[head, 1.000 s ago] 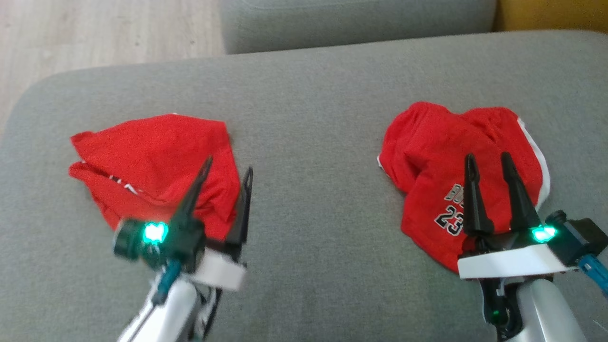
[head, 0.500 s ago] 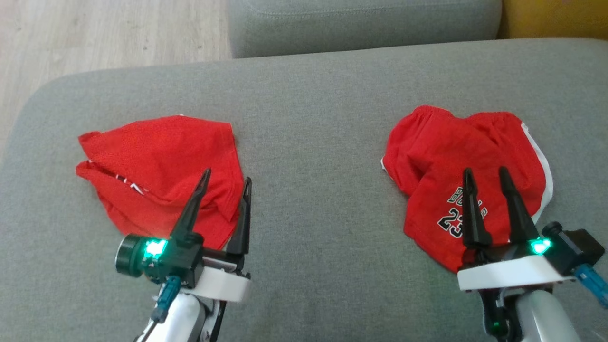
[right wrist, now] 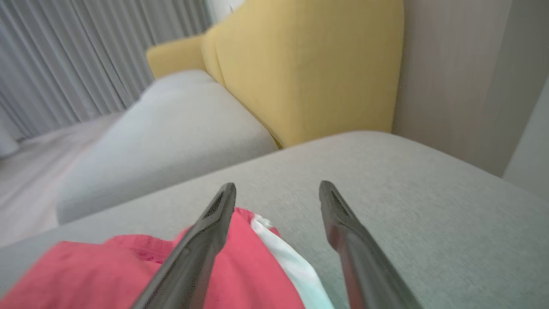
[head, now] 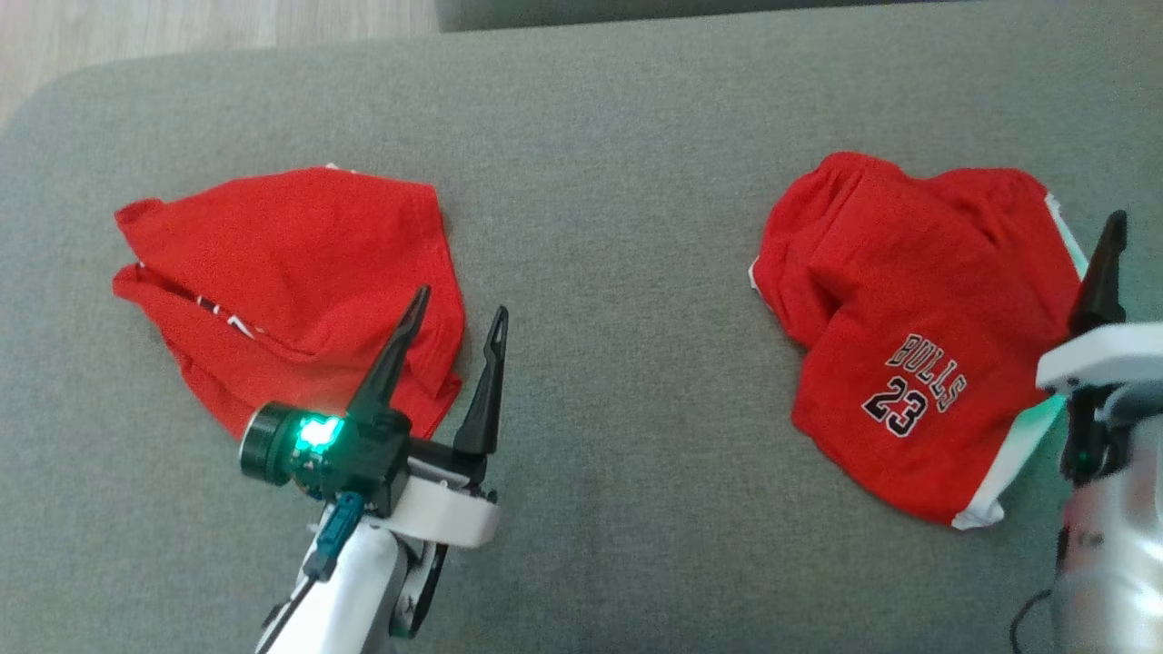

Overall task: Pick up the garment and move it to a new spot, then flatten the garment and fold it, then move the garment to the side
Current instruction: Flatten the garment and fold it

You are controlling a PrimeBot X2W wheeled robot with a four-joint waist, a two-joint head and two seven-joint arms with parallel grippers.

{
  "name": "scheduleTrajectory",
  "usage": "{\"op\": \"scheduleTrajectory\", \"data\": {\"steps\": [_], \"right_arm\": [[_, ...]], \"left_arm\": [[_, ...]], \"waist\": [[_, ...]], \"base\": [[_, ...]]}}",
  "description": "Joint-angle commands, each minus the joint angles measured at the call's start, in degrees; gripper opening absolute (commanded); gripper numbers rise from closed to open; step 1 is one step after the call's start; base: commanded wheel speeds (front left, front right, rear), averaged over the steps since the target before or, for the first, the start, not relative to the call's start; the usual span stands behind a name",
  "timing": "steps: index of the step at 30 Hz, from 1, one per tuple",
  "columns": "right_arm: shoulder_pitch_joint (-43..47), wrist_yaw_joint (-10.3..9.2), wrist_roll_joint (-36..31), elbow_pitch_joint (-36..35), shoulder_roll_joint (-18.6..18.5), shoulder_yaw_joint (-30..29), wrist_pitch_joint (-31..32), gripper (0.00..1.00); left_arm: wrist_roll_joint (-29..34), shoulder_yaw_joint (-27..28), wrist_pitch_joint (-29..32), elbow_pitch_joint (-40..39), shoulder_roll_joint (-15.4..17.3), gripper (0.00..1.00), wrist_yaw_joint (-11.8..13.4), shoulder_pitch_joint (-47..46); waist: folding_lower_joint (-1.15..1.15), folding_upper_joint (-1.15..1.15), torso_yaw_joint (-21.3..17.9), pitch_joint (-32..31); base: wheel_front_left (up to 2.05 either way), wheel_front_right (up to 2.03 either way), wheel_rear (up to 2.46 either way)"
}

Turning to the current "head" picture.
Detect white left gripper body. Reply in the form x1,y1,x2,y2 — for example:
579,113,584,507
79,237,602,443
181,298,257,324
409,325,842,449
363,439,502,549

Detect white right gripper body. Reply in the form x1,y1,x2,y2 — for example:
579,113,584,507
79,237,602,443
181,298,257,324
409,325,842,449
1036,322,1163,396

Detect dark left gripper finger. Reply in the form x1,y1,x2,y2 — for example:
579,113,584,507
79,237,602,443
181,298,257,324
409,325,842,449
452,307,509,455
347,285,431,421

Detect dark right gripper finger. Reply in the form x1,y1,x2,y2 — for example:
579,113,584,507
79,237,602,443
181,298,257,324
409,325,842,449
1068,211,1129,335

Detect red Bulls jersey white sleeves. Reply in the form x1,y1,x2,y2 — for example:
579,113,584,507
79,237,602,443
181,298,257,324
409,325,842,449
112,163,467,441

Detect red Bulls shorts white trim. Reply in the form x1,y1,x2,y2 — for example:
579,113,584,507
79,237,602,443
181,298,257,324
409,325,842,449
748,151,1089,530

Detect grey fabric sofa seat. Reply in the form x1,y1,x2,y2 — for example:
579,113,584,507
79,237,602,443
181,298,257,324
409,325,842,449
0,0,1163,654

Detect grey sofa back cushion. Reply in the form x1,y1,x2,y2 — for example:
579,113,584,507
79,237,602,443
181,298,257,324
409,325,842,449
434,0,919,34

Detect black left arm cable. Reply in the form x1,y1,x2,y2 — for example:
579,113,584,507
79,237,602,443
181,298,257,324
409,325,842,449
254,493,366,654

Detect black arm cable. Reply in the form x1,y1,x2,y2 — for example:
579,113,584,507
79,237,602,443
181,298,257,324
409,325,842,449
1009,590,1055,654
254,493,366,654

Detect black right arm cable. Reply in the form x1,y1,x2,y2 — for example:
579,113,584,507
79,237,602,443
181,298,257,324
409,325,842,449
1009,590,1055,654

